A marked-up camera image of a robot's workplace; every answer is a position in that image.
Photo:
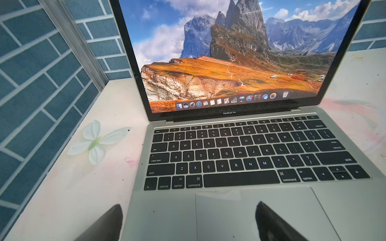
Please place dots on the white fabric butterfly decoration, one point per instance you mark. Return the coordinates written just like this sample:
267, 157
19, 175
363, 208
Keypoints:
95, 144

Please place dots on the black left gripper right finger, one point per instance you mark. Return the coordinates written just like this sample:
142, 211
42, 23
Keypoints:
272, 227

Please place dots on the silver laptop with mountain wallpaper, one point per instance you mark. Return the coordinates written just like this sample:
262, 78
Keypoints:
242, 124

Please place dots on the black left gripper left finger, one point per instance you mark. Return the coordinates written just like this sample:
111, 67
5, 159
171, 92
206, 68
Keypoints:
106, 228

